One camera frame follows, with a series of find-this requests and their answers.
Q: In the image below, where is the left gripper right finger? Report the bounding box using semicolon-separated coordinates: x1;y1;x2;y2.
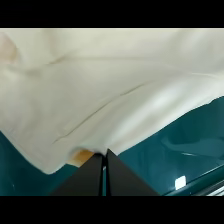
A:
105;148;160;197

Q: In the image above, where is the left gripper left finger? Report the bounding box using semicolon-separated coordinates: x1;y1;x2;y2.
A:
49;152;105;197

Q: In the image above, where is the white T-shirt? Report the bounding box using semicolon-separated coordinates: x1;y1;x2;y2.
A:
0;27;224;175

